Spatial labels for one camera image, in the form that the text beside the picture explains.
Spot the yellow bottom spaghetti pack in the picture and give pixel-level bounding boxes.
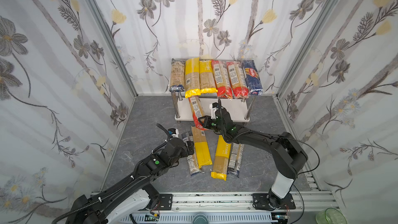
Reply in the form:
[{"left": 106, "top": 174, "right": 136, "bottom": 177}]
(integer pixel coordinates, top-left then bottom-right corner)
[{"left": 211, "top": 135, "right": 231, "bottom": 181}]

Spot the red banded spaghetti pack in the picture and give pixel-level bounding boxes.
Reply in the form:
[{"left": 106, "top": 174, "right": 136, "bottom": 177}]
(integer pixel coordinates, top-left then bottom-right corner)
[{"left": 188, "top": 96, "right": 206, "bottom": 131}]

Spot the clear spaghetti pack barcode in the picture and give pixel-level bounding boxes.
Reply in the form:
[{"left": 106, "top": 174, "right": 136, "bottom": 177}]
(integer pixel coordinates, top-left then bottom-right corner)
[{"left": 227, "top": 143, "right": 244, "bottom": 177}]

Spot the red spaghetti pack with label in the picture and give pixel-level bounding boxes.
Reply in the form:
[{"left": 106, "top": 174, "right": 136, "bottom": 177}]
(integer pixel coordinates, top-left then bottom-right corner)
[{"left": 211, "top": 60, "right": 233, "bottom": 100}]

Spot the blue Barilla spaghetti pack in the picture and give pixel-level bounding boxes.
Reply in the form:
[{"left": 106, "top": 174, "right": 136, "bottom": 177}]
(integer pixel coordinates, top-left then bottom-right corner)
[{"left": 241, "top": 60, "right": 263, "bottom": 95}]

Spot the dark blue clear spaghetti pack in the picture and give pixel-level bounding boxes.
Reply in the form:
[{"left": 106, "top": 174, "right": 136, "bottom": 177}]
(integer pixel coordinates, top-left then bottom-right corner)
[{"left": 169, "top": 59, "right": 186, "bottom": 92}]

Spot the yellow-banded whole wheat pack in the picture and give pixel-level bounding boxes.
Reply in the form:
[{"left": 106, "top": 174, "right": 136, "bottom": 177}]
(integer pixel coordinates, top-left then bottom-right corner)
[{"left": 185, "top": 58, "right": 201, "bottom": 98}]

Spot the clear blue-end spaghetti pack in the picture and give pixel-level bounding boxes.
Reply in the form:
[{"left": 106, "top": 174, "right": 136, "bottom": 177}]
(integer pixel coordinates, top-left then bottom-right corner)
[{"left": 181, "top": 131, "right": 202, "bottom": 176}]

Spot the yellow whole wheat spaghetti pack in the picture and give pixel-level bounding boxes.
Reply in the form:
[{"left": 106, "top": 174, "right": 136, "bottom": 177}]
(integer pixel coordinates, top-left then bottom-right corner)
[{"left": 191, "top": 127, "right": 212, "bottom": 168}]

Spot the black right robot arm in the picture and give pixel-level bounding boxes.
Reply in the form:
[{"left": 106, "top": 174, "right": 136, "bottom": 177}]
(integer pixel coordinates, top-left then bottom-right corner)
[{"left": 198, "top": 100, "right": 308, "bottom": 211}]

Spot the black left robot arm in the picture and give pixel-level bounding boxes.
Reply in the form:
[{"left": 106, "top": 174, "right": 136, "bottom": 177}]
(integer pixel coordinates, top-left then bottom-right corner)
[{"left": 52, "top": 138, "right": 194, "bottom": 224}]

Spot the white two-tier shelf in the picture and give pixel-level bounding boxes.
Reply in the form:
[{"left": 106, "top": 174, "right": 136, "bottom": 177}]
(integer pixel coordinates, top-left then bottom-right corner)
[{"left": 169, "top": 58, "right": 260, "bottom": 123}]

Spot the clear plastic cup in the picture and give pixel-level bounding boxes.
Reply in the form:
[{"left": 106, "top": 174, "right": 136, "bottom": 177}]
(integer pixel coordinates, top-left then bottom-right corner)
[{"left": 120, "top": 150, "right": 133, "bottom": 163}]

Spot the green glass bowl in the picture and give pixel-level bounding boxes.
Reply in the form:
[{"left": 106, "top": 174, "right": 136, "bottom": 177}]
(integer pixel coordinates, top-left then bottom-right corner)
[{"left": 316, "top": 208, "right": 348, "bottom": 224}]

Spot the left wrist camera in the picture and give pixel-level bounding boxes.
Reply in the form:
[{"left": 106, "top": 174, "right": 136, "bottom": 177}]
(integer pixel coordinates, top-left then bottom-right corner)
[{"left": 168, "top": 128, "right": 179, "bottom": 138}]

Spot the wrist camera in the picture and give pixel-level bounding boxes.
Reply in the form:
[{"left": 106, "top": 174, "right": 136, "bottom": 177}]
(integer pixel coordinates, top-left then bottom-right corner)
[
  {"left": 209, "top": 102, "right": 219, "bottom": 119},
  {"left": 168, "top": 128, "right": 179, "bottom": 138}
]

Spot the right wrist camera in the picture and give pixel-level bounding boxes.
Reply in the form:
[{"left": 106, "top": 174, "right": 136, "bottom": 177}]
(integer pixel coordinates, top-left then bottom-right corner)
[{"left": 209, "top": 102, "right": 219, "bottom": 119}]

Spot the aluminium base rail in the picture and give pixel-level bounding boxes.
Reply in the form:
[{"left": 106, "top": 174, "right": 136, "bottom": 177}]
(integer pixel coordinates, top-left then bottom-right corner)
[{"left": 93, "top": 192, "right": 340, "bottom": 224}]

